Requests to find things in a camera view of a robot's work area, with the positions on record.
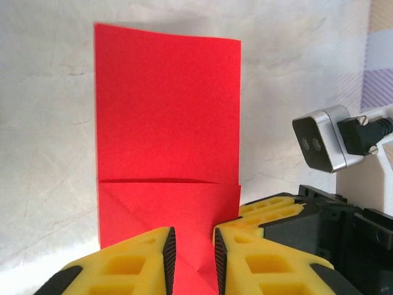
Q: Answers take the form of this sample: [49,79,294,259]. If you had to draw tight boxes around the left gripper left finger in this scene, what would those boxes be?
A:
[33,226,177,295]

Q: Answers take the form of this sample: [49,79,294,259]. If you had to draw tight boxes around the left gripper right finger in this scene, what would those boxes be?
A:
[212,219,365,295]

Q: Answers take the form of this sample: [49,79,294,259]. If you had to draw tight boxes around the red paper sheet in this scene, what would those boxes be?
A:
[93,22,243,295]

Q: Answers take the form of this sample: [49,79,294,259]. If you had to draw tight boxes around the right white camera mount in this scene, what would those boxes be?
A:
[335,103,393,216]

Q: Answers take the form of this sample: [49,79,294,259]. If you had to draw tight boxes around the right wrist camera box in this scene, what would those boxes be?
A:
[292,104,353,175]

